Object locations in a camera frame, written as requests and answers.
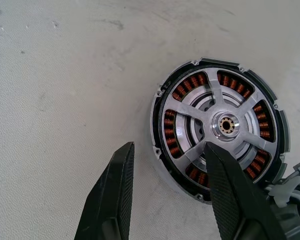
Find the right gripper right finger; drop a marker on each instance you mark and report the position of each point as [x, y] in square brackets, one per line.
[235, 205]

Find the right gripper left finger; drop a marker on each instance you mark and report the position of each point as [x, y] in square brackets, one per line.
[110, 205]

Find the small silver bushing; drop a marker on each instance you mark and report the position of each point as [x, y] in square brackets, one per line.
[215, 130]

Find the round metal part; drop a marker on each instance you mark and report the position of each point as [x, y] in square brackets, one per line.
[156, 130]

